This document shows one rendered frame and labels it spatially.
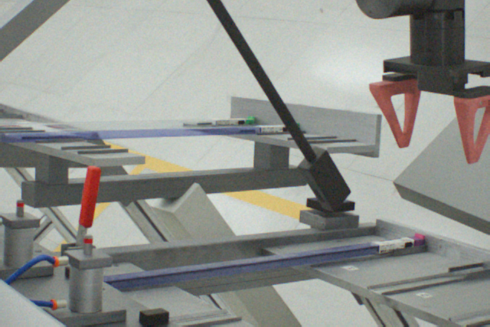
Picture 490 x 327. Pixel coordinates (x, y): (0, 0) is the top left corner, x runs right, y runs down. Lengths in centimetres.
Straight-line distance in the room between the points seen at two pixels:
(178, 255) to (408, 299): 26
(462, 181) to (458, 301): 48
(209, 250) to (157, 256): 7
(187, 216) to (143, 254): 33
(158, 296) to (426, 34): 37
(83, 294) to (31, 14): 19
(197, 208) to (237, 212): 135
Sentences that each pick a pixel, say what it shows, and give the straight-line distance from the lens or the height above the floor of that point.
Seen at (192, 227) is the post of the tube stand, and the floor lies 77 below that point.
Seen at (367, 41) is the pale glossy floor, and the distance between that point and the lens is 307.
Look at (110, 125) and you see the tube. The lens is 137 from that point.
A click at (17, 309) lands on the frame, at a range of 20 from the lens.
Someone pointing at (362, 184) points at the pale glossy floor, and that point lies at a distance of 249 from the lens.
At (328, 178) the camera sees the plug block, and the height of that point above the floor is 111.
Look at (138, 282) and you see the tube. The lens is 88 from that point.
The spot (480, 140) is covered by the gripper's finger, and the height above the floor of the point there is 92.
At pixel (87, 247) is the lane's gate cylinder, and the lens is 59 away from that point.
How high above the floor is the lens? 149
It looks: 31 degrees down
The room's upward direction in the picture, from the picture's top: 33 degrees counter-clockwise
